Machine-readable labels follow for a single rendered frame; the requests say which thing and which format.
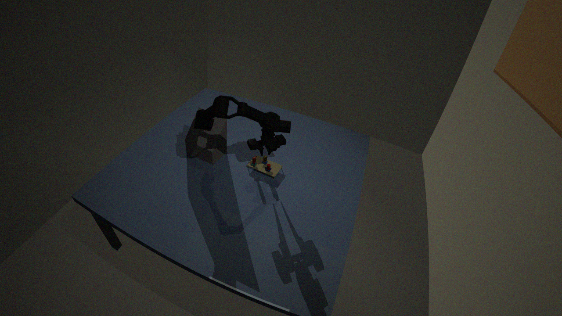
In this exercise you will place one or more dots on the tan board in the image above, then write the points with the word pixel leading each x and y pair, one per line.
pixel 264 165

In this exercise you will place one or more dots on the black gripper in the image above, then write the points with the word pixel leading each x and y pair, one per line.
pixel 253 144

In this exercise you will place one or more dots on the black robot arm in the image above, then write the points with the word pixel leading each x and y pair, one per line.
pixel 269 121

